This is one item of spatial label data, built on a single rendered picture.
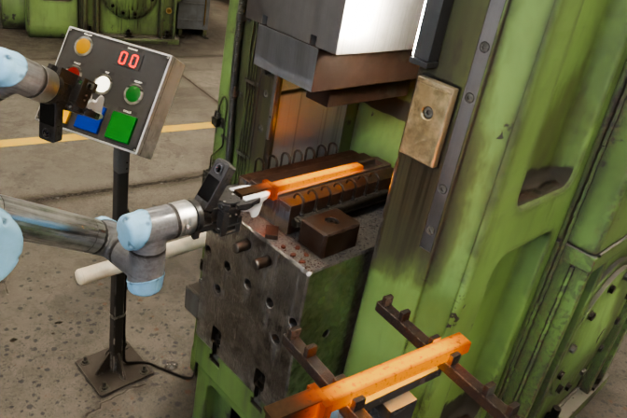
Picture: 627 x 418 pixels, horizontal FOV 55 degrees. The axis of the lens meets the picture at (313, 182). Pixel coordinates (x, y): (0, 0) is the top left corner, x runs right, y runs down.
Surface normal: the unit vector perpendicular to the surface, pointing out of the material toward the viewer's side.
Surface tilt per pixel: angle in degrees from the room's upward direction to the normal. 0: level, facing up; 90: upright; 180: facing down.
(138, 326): 0
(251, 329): 90
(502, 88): 90
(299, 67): 90
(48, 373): 0
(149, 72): 60
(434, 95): 90
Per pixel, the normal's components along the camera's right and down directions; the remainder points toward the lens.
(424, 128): -0.72, 0.19
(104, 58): -0.24, -0.14
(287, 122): 0.67, 0.42
